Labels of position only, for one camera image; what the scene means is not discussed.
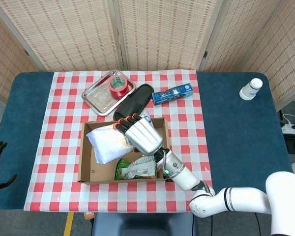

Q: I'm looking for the bamboo folding screen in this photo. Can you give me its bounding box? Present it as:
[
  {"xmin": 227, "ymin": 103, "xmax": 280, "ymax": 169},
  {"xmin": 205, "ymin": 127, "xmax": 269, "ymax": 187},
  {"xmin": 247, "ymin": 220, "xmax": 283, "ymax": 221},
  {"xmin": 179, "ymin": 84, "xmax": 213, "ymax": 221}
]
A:
[{"xmin": 0, "ymin": 0, "xmax": 295, "ymax": 113}]

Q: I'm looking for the white paper cup blue print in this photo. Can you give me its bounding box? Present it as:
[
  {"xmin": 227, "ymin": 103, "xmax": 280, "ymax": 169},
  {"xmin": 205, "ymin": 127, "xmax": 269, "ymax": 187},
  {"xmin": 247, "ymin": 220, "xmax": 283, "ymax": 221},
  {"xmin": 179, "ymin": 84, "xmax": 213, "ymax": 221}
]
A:
[{"xmin": 239, "ymin": 78, "xmax": 264, "ymax": 101}]

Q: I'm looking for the red white checkered tablecloth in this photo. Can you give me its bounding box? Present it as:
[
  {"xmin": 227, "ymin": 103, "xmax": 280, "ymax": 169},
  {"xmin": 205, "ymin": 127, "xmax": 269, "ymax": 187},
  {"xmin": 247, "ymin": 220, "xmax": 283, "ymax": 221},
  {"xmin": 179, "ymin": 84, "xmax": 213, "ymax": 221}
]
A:
[{"xmin": 23, "ymin": 69, "xmax": 214, "ymax": 213}]

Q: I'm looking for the stainless steel tray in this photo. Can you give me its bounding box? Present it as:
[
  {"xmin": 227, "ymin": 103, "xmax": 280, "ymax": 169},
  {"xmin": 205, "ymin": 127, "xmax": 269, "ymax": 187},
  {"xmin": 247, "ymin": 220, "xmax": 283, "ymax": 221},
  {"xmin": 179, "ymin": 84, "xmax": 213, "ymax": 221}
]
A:
[{"xmin": 81, "ymin": 70, "xmax": 137, "ymax": 116}]

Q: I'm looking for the white power strip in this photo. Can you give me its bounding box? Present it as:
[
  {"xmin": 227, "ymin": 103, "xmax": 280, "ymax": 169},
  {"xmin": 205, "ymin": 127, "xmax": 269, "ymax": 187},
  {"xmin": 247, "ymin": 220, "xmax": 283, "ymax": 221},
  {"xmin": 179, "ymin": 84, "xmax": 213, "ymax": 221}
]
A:
[{"xmin": 281, "ymin": 124, "xmax": 295, "ymax": 135}]

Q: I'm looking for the white bread bag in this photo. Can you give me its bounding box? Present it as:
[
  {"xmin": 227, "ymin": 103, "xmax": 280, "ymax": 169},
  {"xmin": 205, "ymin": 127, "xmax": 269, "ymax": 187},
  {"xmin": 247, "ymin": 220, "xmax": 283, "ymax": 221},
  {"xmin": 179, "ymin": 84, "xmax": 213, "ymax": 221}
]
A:
[{"xmin": 86, "ymin": 113, "xmax": 154, "ymax": 165}]

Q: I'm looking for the orange-tipped silver right hand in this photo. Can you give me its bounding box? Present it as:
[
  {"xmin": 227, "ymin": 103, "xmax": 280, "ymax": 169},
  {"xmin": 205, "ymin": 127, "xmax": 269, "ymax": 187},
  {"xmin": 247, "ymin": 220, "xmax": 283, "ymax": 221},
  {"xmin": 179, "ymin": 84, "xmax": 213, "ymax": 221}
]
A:
[{"xmin": 113, "ymin": 113, "xmax": 164, "ymax": 156}]

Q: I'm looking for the red tape roll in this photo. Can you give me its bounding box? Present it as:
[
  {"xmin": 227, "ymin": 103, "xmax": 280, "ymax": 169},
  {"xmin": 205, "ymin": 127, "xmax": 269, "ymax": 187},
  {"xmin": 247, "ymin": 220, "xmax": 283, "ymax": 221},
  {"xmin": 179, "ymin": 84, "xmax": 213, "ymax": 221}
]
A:
[{"xmin": 107, "ymin": 75, "xmax": 129, "ymax": 100}]

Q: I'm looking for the blue cling wrap box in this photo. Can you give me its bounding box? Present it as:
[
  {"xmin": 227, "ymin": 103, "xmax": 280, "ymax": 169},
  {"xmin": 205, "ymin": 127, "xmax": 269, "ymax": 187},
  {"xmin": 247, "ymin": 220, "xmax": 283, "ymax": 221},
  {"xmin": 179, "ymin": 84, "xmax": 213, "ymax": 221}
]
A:
[{"xmin": 151, "ymin": 83, "xmax": 194, "ymax": 106}]

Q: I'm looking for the black slipper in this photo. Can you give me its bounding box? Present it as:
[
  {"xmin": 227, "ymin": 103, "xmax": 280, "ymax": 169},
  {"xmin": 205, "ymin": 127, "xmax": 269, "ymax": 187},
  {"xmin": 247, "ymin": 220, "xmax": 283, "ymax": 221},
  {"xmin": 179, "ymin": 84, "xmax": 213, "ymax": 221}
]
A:
[{"xmin": 113, "ymin": 83, "xmax": 154, "ymax": 121}]

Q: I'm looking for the green snack packet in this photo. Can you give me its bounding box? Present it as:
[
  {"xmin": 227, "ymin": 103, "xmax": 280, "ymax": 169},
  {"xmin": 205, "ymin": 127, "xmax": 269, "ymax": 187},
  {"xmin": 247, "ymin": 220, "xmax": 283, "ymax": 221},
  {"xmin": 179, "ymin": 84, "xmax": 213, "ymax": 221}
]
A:
[{"xmin": 115, "ymin": 156, "xmax": 158, "ymax": 181}]

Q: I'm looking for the open brown cardboard box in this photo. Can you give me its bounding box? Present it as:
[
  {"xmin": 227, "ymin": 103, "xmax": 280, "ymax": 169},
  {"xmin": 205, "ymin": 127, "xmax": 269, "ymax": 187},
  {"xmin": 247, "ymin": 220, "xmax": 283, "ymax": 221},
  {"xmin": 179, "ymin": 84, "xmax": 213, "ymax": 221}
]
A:
[{"xmin": 77, "ymin": 117, "xmax": 173, "ymax": 185}]

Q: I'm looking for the white power cable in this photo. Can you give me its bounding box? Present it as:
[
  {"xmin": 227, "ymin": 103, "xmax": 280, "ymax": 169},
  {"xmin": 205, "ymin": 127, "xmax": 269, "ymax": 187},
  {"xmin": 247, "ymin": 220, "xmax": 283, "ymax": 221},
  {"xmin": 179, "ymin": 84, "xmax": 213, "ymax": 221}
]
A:
[{"xmin": 283, "ymin": 98, "xmax": 295, "ymax": 126}]

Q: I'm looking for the dark blue chair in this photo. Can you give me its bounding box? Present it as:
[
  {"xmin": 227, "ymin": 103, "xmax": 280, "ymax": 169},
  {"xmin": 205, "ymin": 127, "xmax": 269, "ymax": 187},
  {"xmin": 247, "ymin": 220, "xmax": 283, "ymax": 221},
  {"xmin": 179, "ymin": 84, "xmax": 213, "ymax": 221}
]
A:
[{"xmin": 91, "ymin": 211, "xmax": 197, "ymax": 236}]

